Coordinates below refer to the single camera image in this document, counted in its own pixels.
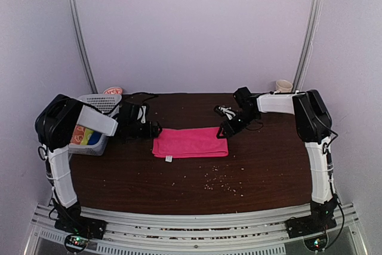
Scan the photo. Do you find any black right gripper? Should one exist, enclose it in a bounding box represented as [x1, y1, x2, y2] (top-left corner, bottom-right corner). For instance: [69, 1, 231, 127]
[217, 109, 260, 138]

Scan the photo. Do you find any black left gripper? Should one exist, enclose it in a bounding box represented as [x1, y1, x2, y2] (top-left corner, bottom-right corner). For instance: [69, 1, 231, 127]
[128, 121, 160, 137]

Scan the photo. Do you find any pink towel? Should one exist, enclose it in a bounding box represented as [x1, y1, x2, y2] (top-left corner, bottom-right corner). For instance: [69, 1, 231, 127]
[152, 127, 229, 159]

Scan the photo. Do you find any orange bunny towel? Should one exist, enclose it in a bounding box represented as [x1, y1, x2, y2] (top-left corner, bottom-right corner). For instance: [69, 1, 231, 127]
[70, 125, 85, 145]

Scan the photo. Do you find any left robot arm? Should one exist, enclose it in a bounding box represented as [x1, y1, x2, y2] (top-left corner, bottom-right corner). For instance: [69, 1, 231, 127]
[35, 94, 162, 234]

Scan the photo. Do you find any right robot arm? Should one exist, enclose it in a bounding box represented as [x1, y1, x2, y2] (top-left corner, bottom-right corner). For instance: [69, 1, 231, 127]
[214, 87, 338, 232]

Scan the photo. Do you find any white plastic basket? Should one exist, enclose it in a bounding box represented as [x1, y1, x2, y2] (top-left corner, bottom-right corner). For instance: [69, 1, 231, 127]
[69, 94, 122, 156]

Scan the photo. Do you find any red white bowl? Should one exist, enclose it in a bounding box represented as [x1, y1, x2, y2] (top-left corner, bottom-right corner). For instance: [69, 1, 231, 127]
[103, 87, 123, 95]

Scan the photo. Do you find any blue rolled towel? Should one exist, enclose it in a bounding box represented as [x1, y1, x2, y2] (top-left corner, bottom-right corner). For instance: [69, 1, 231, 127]
[87, 131, 101, 145]

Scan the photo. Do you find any beige printed mug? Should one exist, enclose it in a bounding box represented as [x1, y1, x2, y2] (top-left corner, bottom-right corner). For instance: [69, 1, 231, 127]
[275, 79, 293, 93]

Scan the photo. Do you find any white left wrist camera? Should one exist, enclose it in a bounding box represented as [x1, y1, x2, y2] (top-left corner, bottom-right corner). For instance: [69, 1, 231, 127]
[138, 103, 149, 124]

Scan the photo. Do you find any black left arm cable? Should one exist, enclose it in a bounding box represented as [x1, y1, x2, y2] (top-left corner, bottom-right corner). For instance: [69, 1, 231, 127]
[101, 91, 159, 115]

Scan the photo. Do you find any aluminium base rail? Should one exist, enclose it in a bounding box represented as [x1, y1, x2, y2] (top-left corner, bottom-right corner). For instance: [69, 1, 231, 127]
[21, 204, 371, 254]

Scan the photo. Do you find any right aluminium post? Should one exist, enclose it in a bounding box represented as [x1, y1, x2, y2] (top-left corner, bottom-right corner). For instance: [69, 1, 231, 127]
[292, 0, 322, 92]

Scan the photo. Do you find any aluminium post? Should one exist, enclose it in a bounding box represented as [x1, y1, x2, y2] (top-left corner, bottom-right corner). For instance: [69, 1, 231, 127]
[292, 0, 322, 92]
[68, 0, 98, 94]

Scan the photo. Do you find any left aluminium post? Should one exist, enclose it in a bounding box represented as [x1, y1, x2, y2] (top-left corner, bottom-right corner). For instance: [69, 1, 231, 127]
[68, 0, 98, 94]

